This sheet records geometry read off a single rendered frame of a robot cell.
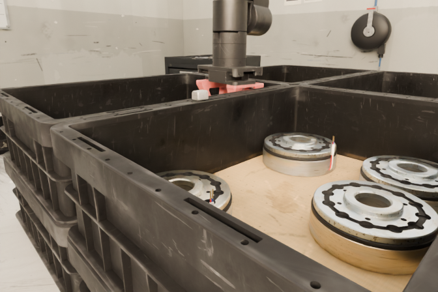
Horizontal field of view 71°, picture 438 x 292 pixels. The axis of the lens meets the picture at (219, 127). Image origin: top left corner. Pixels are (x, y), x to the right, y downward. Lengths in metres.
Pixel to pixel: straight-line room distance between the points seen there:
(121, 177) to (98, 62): 3.79
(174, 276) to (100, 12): 3.89
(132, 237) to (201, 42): 4.51
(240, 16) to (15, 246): 0.50
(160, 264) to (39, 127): 0.19
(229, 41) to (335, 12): 3.33
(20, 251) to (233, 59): 0.44
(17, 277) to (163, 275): 0.35
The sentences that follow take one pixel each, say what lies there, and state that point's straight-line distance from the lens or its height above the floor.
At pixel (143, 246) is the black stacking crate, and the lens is 0.22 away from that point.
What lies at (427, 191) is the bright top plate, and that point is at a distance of 0.37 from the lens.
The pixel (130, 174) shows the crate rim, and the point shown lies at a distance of 0.19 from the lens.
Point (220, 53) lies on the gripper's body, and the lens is 0.52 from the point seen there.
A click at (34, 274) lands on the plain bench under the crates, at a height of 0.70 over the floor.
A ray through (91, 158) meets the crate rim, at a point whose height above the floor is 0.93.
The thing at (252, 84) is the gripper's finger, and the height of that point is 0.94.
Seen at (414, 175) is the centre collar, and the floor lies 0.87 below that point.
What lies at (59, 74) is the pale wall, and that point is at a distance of 3.73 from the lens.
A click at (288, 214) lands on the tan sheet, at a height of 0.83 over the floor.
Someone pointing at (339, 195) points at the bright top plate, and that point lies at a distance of 0.32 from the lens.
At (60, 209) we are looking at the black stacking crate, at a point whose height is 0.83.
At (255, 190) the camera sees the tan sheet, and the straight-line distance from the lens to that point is 0.38.
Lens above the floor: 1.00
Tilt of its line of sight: 16 degrees down
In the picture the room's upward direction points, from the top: straight up
